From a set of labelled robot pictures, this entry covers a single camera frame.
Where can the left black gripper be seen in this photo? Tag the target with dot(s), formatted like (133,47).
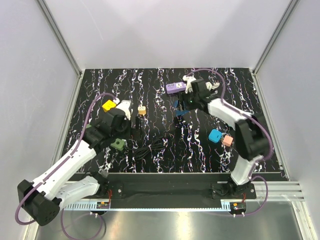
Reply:
(138,122)

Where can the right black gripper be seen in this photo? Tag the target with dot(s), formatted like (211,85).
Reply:
(182,97)

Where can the blue cube socket adapter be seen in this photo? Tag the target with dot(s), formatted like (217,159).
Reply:
(179,112)

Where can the green power strip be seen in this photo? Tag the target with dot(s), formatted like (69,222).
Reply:
(118,144)

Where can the yellow cube socket adapter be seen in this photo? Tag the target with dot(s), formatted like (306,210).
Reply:
(109,104)

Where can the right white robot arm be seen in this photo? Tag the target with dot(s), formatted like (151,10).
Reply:
(253,143)

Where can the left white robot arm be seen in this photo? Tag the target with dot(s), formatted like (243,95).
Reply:
(45,196)

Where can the small orange plug adapter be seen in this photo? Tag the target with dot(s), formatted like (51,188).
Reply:
(142,110)

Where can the light blue plug adapter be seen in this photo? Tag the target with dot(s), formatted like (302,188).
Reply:
(215,136)

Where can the pink plug adapter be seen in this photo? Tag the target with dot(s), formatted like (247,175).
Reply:
(227,140)

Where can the purple power strip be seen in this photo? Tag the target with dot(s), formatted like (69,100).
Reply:
(175,87)

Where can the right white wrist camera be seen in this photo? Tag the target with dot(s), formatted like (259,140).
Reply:
(188,81)

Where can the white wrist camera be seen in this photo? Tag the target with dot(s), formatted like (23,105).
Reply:
(188,81)
(125,105)

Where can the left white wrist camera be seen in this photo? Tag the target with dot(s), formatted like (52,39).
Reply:
(125,105)

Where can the white slotted cable duct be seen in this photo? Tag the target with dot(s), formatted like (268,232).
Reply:
(88,206)

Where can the aluminium frame rail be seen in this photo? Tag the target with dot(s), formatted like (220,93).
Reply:
(279,191)

